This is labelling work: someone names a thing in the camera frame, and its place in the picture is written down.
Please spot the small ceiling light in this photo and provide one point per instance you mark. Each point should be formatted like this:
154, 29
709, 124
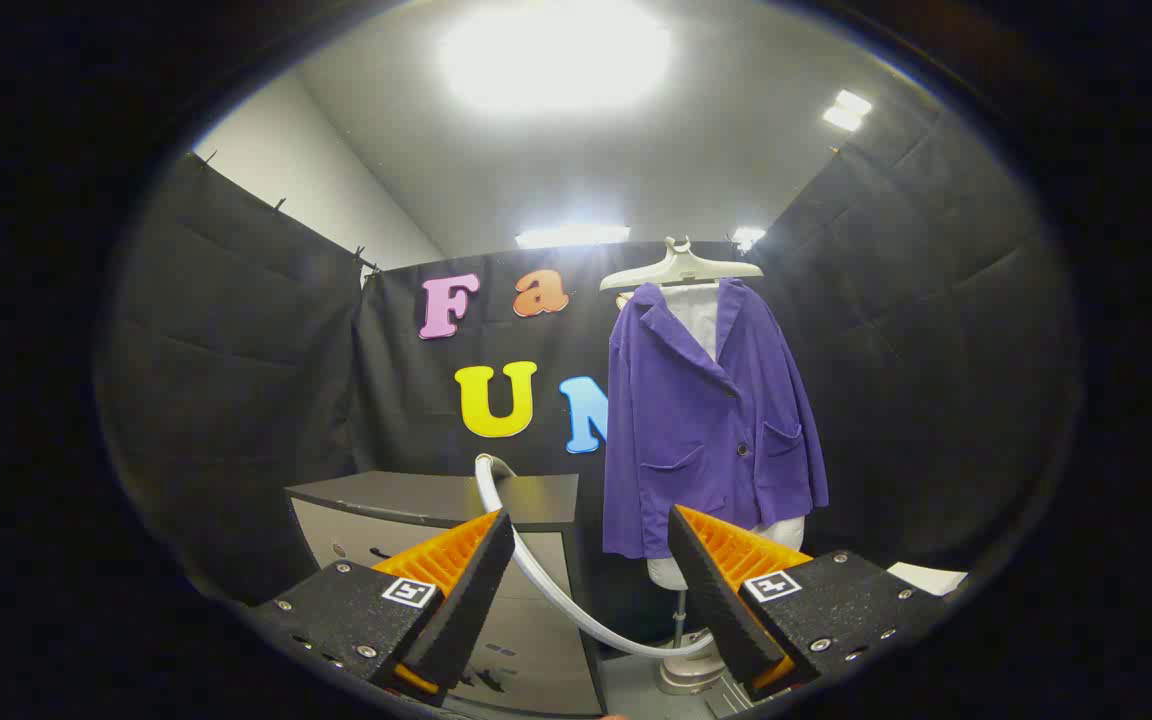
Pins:
748, 237

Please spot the double ceiling light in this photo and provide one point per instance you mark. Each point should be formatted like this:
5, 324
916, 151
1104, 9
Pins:
846, 110

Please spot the white clothes hanger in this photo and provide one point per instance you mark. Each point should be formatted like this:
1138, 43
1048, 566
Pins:
681, 268

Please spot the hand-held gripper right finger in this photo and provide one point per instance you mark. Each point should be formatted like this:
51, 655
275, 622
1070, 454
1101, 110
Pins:
716, 600

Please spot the black backdrop cloth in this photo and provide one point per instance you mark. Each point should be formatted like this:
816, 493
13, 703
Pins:
236, 380
416, 410
936, 350

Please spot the white padded ironing form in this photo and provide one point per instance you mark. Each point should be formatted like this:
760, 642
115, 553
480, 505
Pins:
701, 320

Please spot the grey drawer cabinet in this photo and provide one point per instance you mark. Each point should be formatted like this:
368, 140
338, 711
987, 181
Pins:
406, 495

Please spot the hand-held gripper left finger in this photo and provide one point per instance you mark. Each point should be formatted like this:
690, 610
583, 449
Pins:
466, 600

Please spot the large ceiling light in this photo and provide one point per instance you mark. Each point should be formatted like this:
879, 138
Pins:
556, 55

